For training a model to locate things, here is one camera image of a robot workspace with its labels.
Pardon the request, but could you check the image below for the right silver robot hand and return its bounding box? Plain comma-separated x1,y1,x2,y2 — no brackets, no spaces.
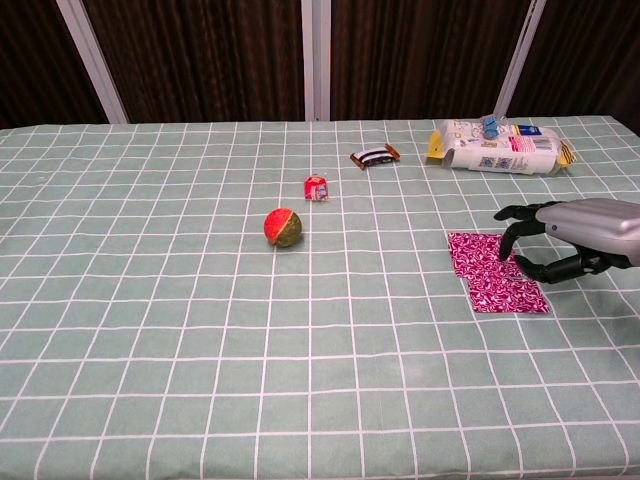
493,197,640,285

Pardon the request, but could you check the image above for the pink patterned square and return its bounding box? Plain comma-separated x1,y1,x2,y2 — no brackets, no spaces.
464,272,552,315

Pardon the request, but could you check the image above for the white printed plastic bag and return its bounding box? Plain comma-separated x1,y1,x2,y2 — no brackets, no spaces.
424,118,578,177

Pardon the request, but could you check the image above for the dark brown curtain panel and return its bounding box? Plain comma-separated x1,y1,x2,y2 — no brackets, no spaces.
0,0,109,130
507,0,640,136
82,0,306,124
329,0,532,121

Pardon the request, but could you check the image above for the black white striped snack bar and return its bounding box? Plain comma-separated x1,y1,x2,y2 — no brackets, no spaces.
349,142,402,171

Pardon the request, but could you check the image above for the small red candy packet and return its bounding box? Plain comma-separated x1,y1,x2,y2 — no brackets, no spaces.
303,174,331,204

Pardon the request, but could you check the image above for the red and green ball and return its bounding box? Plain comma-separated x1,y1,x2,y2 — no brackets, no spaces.
263,207,304,249

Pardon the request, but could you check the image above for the green checked tablecloth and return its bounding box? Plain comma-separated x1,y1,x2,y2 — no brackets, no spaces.
0,115,640,480

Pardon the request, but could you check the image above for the white partition frame post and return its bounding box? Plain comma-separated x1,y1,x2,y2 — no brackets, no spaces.
492,0,549,119
55,0,130,125
300,0,332,121

